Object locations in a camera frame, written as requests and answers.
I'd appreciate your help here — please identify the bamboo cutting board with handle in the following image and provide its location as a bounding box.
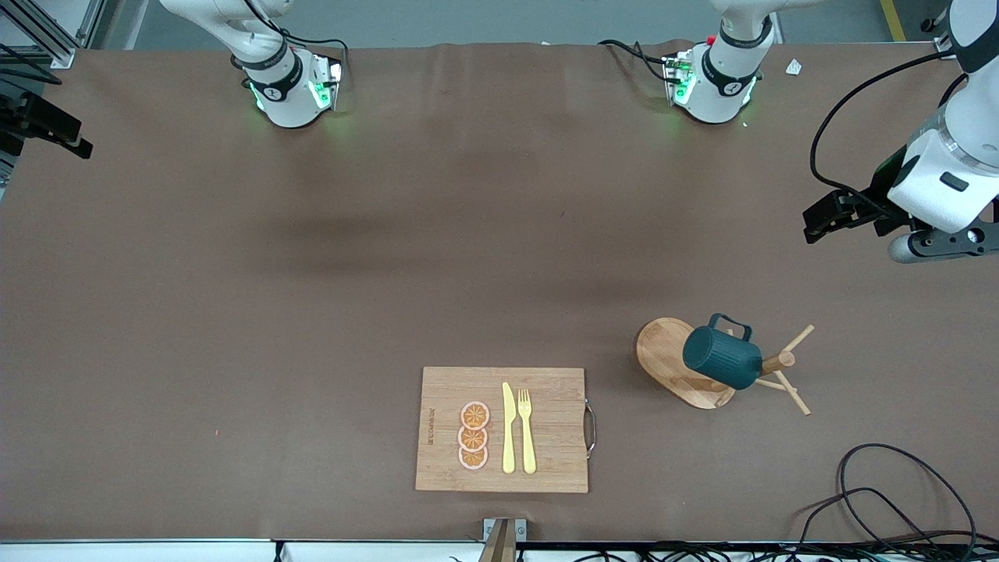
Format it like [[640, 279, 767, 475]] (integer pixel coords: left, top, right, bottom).
[[414, 366, 598, 494]]

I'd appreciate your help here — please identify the black looped cable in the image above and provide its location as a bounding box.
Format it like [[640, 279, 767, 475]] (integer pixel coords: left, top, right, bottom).
[[795, 487, 941, 562], [837, 443, 978, 549]]

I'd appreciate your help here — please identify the metal bracket with post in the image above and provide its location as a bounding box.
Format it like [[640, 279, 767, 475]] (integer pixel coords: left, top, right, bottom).
[[478, 517, 528, 562]]

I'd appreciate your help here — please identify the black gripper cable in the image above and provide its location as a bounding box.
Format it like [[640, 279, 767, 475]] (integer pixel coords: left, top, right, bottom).
[[0, 43, 63, 87], [809, 48, 972, 200]]

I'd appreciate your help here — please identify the yellow plastic fork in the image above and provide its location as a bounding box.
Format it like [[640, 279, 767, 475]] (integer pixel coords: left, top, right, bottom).
[[517, 389, 538, 475]]

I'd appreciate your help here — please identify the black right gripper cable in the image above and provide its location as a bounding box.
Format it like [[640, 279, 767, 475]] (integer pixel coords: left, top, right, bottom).
[[0, 43, 63, 87]]

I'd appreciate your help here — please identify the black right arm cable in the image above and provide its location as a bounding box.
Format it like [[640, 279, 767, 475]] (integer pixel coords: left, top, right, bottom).
[[244, 0, 350, 75]]

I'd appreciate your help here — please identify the wooden mug rack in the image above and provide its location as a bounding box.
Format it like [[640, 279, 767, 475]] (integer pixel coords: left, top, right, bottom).
[[635, 317, 816, 417]]

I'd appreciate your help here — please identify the yellow plastic knife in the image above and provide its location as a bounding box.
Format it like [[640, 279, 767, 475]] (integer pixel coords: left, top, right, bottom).
[[502, 382, 517, 475]]

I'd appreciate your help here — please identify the teal cup with yellow inside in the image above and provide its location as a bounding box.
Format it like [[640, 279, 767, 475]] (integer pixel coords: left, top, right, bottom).
[[682, 313, 763, 391]]

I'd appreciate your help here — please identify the black cable along table edge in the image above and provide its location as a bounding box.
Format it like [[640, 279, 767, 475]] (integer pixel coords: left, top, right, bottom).
[[546, 540, 999, 562]]

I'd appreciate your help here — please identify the black left arm base cable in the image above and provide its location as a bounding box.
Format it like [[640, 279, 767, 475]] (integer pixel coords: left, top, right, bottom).
[[598, 38, 674, 84]]

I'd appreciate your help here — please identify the brown table cover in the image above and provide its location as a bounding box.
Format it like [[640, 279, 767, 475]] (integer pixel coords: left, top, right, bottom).
[[0, 39, 999, 545]]

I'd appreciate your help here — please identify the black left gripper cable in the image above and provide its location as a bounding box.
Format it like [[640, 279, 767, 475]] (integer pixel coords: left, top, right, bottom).
[[809, 48, 972, 200]]

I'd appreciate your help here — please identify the aluminium frame profile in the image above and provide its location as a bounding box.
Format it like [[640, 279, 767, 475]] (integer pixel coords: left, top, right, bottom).
[[0, 0, 108, 69], [933, 16, 969, 61]]

